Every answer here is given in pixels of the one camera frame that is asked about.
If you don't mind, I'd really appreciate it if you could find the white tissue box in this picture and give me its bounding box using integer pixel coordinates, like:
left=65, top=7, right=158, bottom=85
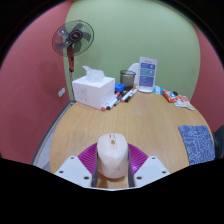
left=71, top=65, right=116, bottom=111

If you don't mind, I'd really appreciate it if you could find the blue patterned mouse pad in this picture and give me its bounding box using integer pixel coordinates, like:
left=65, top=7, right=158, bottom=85
left=178, top=124, right=217, bottom=166

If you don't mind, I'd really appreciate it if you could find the beige computer mouse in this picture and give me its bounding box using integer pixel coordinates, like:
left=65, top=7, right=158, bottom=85
left=96, top=132, right=130, bottom=180

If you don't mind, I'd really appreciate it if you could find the white plastic chair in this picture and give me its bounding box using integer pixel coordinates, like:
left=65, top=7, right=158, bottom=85
left=128, top=62, right=141, bottom=88

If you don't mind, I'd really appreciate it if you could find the blue whiteboard eraser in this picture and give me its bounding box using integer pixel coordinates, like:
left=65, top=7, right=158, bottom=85
left=114, top=82, right=125, bottom=94

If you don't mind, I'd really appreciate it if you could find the clear acrylic sign stand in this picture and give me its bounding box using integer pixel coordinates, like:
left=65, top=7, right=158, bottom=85
left=136, top=56, right=158, bottom=94

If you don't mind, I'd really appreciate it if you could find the red-capped white marker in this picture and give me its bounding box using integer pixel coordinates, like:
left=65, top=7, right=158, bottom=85
left=100, top=92, right=121, bottom=112
left=120, top=88, right=138, bottom=103

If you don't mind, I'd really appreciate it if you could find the red-poled standing fan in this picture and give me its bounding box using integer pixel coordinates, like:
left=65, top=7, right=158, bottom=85
left=51, top=19, right=95, bottom=101

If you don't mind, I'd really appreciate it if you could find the dark mesh pen cup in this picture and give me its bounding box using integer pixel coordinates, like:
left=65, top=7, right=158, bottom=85
left=119, top=69, right=137, bottom=90

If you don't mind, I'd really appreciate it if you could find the orange snack packet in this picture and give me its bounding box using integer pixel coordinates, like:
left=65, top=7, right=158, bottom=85
left=161, top=89, right=179, bottom=103

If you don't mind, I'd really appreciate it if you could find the black-capped white marker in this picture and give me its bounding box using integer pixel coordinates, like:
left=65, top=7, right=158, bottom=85
left=105, top=94, right=124, bottom=111

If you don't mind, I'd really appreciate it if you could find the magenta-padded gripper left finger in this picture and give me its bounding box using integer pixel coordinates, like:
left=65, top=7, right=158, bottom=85
left=54, top=142, right=100, bottom=189

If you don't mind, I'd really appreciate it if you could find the light blue packet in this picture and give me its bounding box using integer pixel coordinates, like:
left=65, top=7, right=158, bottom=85
left=153, top=85, right=165, bottom=96

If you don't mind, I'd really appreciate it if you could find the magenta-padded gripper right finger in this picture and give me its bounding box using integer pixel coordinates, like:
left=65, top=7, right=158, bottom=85
left=127, top=143, right=172, bottom=189

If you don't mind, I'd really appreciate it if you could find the white snack packet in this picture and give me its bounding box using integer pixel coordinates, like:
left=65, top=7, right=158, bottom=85
left=174, top=98, right=185, bottom=108

